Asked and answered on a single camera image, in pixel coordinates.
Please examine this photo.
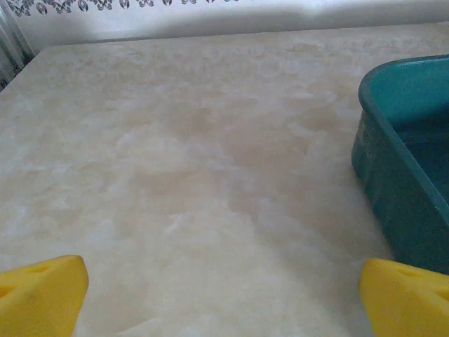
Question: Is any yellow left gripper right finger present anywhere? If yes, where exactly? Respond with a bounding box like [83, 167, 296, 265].
[358, 258, 449, 337]

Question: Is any teal plastic bin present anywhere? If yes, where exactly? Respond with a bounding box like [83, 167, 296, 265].
[351, 54, 449, 275]

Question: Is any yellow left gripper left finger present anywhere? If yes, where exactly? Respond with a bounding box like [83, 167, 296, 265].
[0, 254, 89, 337]

